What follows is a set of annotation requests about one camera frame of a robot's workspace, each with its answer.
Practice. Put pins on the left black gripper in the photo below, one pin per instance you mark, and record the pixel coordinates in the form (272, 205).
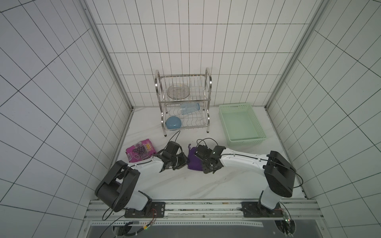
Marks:
(183, 161)

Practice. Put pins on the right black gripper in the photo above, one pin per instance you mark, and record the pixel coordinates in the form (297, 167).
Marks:
(203, 160)

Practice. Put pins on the purple square dishcloth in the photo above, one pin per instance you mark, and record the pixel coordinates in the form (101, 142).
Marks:
(194, 163)

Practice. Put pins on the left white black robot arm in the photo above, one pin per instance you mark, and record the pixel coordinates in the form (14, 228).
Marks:
(118, 188)

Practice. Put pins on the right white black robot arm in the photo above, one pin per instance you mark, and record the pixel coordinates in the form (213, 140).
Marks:
(279, 173)

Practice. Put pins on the pink snack bag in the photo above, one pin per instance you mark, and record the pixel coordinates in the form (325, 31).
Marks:
(141, 151)

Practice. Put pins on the blue bowl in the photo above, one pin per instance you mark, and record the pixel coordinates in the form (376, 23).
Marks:
(173, 123)

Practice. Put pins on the green plastic basket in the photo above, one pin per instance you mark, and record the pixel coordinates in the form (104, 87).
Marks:
(241, 125)

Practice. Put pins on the clear plastic bottle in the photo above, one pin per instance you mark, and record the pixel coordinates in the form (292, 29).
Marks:
(189, 108)

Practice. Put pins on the steel two-tier dish rack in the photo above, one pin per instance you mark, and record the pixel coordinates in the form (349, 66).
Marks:
(200, 91)

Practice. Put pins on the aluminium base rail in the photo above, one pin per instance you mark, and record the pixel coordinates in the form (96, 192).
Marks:
(232, 209)

